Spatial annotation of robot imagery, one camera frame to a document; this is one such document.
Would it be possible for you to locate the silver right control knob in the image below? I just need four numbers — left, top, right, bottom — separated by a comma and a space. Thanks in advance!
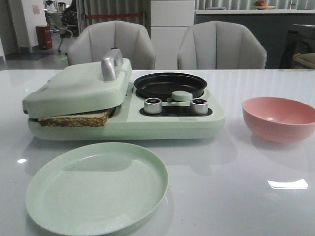
189, 98, 209, 115

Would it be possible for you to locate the red bin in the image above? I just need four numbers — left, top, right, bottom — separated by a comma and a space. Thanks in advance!
36, 25, 53, 50

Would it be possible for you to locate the right grey upholstered chair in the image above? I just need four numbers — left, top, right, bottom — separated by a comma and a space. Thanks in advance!
177, 21, 267, 70

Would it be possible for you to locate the white cabinet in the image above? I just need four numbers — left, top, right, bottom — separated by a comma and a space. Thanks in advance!
151, 0, 195, 70

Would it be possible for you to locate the black round frying pan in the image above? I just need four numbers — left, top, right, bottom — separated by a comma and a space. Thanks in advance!
133, 72, 207, 102

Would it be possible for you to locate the fruit plate on counter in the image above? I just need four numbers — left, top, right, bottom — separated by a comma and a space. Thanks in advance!
253, 0, 275, 10

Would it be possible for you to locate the red barrier tape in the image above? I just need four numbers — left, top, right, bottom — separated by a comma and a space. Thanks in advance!
85, 12, 143, 19

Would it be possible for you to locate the grey upholstered chair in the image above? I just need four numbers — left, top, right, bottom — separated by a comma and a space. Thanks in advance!
67, 21, 156, 70
177, 21, 267, 70

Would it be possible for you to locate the left grey upholstered chair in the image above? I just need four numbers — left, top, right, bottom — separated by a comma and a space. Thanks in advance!
67, 21, 156, 70

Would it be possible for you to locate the silver control knob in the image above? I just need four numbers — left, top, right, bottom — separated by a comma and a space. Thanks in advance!
189, 98, 209, 115
143, 98, 162, 115

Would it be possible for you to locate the silver left control knob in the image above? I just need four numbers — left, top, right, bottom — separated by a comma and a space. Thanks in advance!
143, 98, 162, 115

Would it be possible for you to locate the pink plastic bowl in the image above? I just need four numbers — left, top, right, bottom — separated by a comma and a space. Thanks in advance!
242, 97, 315, 144

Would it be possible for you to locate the dark grey counter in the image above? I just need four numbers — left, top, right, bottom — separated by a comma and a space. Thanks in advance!
195, 9, 315, 69

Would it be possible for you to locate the mint green breakfast maker base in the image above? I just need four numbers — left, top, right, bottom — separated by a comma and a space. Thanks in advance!
28, 82, 225, 141

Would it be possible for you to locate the mint green plate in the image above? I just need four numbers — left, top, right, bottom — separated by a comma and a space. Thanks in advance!
26, 142, 168, 236

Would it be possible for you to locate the mint green pan handle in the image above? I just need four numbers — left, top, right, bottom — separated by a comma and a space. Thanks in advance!
166, 90, 193, 102

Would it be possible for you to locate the breakfast maker lid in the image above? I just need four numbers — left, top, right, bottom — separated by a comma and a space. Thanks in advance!
22, 49, 132, 118

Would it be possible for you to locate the person in plaid shirt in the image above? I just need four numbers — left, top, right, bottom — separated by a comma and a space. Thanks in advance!
62, 0, 79, 37

